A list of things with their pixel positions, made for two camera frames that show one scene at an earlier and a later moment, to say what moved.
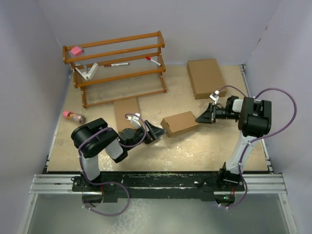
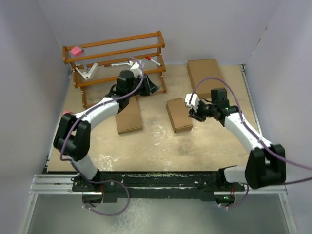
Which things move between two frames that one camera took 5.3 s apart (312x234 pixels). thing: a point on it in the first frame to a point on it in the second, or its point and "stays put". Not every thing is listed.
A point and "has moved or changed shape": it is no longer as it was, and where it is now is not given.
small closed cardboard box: (124, 108) stays put
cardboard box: (179, 123) has moved or changed shape
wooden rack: (118, 68) stays put
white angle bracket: (87, 75) stays put
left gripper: (154, 132) to (149, 88)
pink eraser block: (76, 50) stays put
